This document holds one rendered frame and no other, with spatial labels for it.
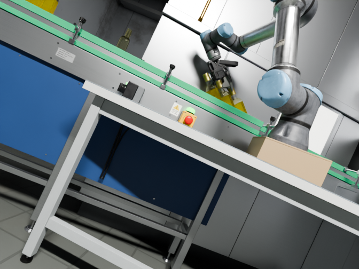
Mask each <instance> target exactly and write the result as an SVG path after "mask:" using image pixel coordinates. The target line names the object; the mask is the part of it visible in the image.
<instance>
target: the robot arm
mask: <svg viewBox="0 0 359 269"><path fill-rule="evenodd" d="M270 1H271V2H273V4H274V8H273V16H274V17H275V19H273V20H271V21H269V22H267V23H265V24H264V25H261V26H259V27H257V28H255V29H253V30H251V31H249V32H247V33H245V34H243V35H241V36H237V35H236V34H235V33H233V27H232V26H231V24H230V23H228V22H225V23H223V24H221V25H219V26H218V27H217V28H216V29H214V30H213V31H211V30H210V29H208V30H205V31H204V32H202V33H201V34H200V36H199V37H200V40H201V43H202V45H203V47H204V50H205V52H206V55H207V58H208V60H210V61H208V62H207V65H208V68H209V70H210V75H211V77H212V80H213V81H215V80H218V79H220V78H221V81H222V83H223V84H222V87H223V88H224V89H225V88H227V90H228V89H229V88H230V89H231V91H233V84H232V79H231V76H230V73H229V72H228V69H227V67H237V66H238V63H239V62H238V61H230V60H221V58H222V57H221V53H220V51H219V49H218V46H217V44H219V43H223V44H224V45H225V46H227V47H228V48H230V49H231V50H233V51H234V52H235V53H237V54H239V55H242V54H244V53H245V52H246V51H247V50H248V48H249V47H251V46H253V45H256V44H259V43H261V42H263V41H266V40H268V39H270V38H273V37H274V44H273V51H272V60H271V68H269V69H268V70H267V71H266V73H265V74H264V75H263V76H262V79H261V80H259V83H258V85H257V94H258V96H259V98H260V100H261V101H262V102H264V103H265V104H266V105H267V106H269V107H271V108H273V109H275V110H277V111H279V112H280V113H281V116H280V118H279V121H278V123H277V124H276V125H275V127H274V128H273V129H272V130H271V131H270V133H269V134H268V136H267V137H269V138H272V139H274V140H277V141H280V142H282V143H285V144H288V145H291V146H293V147H296V148H299V149H301V150H304V151H306V152H307V151H308V148H309V132H310V129H311V127H312V124H313V122H314V119H315V117H316V114H317V112H318V109H319V108H320V106H321V103H322V99H323V95H322V93H321V92H320V90H318V89H317V88H315V87H312V86H311V85H308V84H302V83H300V75H301V73H300V70H299V69H298V68H297V67H296V62H297V55H298V42H299V29H300V28H302V27H304V26H305V25H306V24H307V23H309V22H310V21H311V20H312V18H313V17H314V16H315V14H316V11H317V8H318V0H270ZM219 59H220V60H219ZM228 91H229V90H228Z"/></svg>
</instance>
